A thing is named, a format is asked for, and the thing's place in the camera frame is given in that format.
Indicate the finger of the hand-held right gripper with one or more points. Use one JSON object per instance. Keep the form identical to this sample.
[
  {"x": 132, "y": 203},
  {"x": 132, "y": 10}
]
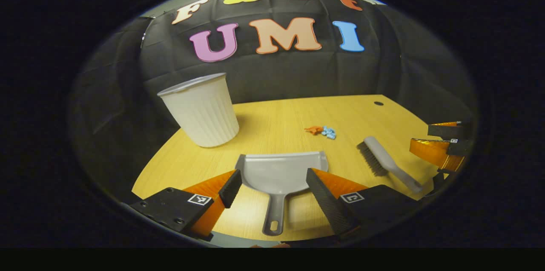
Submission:
[
  {"x": 447, "y": 131},
  {"x": 430, "y": 149}
]

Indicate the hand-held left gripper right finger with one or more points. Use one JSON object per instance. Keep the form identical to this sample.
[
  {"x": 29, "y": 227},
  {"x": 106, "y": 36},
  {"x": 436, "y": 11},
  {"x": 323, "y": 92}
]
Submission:
[{"x": 332, "y": 207}]

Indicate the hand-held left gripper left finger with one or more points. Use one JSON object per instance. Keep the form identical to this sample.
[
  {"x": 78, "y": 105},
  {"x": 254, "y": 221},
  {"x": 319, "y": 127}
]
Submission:
[{"x": 170, "y": 209}]

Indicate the small grey broom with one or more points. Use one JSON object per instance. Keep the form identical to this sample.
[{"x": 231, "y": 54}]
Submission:
[{"x": 383, "y": 158}]

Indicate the grey plastic dustpan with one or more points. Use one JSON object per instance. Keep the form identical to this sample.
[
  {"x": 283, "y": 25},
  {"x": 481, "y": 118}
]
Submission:
[{"x": 281, "y": 173}]

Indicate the blue paper scrap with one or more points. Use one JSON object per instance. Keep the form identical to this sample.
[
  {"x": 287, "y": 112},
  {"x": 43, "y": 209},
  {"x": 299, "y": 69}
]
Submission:
[{"x": 329, "y": 132}]

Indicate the orange paper scrap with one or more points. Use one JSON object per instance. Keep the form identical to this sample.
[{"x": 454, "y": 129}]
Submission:
[{"x": 313, "y": 130}]

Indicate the white ribbed garbage bin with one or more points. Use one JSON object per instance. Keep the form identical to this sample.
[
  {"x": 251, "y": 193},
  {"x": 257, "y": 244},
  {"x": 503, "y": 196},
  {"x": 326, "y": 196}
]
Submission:
[{"x": 204, "y": 113}]

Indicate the wooden desktop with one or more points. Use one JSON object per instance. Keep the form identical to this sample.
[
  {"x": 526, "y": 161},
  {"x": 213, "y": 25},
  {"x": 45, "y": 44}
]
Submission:
[{"x": 276, "y": 122}]

